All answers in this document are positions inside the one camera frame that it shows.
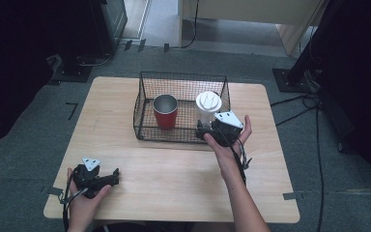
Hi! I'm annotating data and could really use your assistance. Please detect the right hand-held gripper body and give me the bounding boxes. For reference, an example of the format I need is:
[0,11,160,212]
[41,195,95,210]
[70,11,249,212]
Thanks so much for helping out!
[209,110,244,148]

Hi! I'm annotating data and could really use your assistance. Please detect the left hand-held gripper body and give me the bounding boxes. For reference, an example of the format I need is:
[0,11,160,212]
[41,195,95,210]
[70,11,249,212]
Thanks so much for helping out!
[71,157,103,199]

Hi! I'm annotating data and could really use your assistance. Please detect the clear bottle with white lid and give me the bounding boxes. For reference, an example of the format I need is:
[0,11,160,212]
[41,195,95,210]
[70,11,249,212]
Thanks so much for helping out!
[195,90,223,129]

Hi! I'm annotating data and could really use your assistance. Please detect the red steel cup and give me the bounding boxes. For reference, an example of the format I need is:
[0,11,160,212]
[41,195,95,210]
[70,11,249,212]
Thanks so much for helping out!
[152,94,179,131]

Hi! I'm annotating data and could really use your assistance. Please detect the black wire mesh basket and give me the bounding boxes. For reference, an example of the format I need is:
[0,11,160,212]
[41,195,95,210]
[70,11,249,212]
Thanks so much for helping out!
[132,71,232,145]

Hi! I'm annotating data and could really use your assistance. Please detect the person's right hand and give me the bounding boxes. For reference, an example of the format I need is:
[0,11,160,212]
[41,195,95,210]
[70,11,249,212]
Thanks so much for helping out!
[203,114,253,172]

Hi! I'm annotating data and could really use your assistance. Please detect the person's left hand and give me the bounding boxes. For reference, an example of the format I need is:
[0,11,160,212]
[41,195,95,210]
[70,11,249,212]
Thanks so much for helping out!
[66,166,113,227]

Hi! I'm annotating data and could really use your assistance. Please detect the grey tape piece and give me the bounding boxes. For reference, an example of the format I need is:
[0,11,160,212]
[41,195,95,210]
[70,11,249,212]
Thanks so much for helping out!
[282,191,300,201]
[46,186,66,197]

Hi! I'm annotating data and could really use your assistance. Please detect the black angled floor tape mark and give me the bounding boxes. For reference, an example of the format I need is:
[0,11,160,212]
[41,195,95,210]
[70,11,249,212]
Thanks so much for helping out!
[65,101,79,121]

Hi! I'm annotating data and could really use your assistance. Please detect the black stand with base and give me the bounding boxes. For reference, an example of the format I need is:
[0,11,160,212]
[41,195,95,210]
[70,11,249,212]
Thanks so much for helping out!
[271,0,337,95]

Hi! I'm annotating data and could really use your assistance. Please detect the black stand base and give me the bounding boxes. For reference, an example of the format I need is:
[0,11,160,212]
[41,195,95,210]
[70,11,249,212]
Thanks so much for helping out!
[45,52,95,85]

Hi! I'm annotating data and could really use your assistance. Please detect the light wooden desk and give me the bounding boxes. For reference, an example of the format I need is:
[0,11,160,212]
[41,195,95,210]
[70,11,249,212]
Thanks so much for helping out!
[177,0,328,58]

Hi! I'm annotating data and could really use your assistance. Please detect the dark curtain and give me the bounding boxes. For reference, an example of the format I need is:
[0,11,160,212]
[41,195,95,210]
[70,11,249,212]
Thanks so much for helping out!
[0,0,95,153]
[315,0,371,198]

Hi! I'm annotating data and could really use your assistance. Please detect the black cabinet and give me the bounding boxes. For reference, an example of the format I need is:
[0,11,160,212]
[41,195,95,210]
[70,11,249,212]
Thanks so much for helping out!
[89,0,128,56]

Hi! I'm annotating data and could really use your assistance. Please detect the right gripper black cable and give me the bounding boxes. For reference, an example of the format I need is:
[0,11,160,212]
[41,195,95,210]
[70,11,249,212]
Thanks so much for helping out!
[220,127,253,188]

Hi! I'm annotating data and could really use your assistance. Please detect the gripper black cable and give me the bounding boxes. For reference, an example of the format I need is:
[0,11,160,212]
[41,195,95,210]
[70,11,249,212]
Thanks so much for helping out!
[220,127,253,188]
[58,167,90,232]

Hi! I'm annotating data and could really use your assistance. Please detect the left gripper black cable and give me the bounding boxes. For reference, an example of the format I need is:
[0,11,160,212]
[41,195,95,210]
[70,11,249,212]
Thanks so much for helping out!
[58,167,90,232]

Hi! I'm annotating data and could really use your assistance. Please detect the black floor cable bundle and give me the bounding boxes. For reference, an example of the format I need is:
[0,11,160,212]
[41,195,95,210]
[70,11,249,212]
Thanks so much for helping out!
[270,92,324,128]

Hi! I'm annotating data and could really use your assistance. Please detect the long black floor cable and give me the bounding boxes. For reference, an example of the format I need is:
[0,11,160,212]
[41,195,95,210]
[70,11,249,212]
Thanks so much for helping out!
[314,105,326,232]

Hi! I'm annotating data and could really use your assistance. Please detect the black hanging cable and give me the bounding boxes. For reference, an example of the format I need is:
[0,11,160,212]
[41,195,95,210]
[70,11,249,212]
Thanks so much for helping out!
[169,0,201,50]

